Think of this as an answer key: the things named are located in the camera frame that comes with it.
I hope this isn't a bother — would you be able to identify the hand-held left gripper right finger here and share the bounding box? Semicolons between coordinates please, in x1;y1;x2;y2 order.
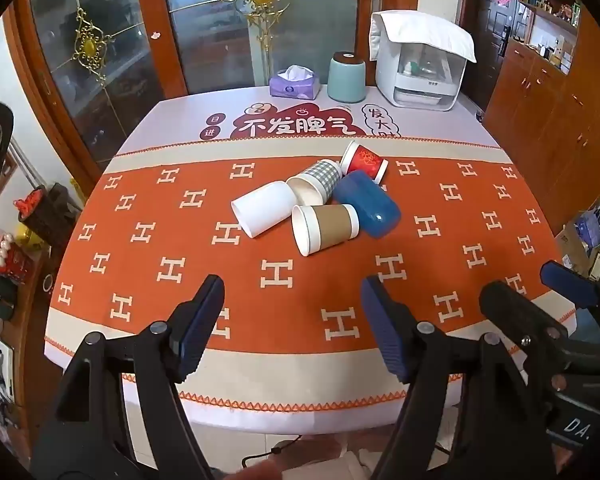
361;274;551;480

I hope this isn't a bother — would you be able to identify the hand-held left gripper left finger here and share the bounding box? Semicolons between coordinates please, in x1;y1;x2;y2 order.
30;274;226;480

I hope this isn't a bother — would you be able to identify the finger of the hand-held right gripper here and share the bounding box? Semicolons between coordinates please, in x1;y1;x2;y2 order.
480;280;570;378
540;260;600;310

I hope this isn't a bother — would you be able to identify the brown sleeved paper cup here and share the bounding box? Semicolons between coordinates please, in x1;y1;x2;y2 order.
291;203;361;258

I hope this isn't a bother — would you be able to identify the blue plastic cup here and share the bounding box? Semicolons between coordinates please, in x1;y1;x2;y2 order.
333;169;402;237

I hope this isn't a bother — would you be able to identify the white plastic cup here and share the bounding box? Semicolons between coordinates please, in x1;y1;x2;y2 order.
230;180;298;237

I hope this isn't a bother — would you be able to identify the checked paper cup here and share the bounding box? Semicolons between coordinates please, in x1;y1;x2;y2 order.
286;159;343;206

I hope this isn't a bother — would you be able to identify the red paper cup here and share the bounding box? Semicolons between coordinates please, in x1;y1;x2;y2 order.
340;140;388;184

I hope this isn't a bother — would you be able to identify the cardboard box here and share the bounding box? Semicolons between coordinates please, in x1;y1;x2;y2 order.
554;224;600;282

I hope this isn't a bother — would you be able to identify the blue printed bag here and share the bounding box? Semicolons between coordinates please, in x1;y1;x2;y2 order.
576;204;600;247

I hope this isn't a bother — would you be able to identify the orange patterned tablecloth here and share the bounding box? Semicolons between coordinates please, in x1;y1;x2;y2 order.
47;85;578;436

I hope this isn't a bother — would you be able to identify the wooden cabinet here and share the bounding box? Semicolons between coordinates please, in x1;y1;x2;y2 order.
482;10;600;233

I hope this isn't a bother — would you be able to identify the dark woven basket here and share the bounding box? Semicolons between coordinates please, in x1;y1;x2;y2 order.
15;182;83;251

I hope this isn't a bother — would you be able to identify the red egg pack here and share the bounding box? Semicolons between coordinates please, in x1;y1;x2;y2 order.
0;236;37;282

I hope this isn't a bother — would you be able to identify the white countertop appliance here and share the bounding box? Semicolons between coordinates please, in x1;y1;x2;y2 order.
375;40;468;110

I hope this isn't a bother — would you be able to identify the teal canister with brown lid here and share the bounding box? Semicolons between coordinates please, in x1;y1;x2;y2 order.
327;51;367;104

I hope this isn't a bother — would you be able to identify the dark entrance door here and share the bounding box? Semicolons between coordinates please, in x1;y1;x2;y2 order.
461;0;522;113

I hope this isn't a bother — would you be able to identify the purple tissue box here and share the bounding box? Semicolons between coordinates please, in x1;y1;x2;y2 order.
269;65;322;101

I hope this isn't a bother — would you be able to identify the glass sliding door, gold ornament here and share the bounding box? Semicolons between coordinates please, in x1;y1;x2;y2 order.
160;0;421;97
5;0;187;166

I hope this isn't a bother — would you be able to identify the white folded cloth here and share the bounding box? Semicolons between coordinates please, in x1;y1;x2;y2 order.
369;10;477;64

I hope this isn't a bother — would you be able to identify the black cable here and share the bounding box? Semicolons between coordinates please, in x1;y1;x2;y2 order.
241;434;307;477

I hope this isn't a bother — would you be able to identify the wall shelf with small goods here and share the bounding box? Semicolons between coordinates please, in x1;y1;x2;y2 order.
519;0;587;77

